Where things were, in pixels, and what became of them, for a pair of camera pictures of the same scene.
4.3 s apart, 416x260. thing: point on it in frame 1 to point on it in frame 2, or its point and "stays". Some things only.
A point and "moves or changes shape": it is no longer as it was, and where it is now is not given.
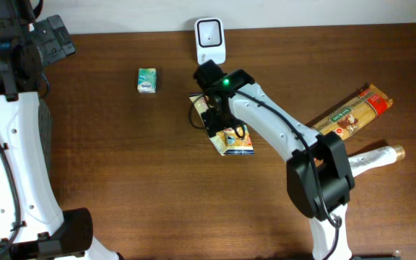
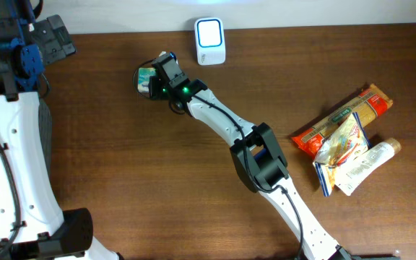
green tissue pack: [146, 80] stays
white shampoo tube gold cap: [380, 157] moves or changes shape
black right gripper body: [214, 123] to [159, 91]
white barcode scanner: [210, 39] stays
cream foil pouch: [227, 140] moves or changes shape
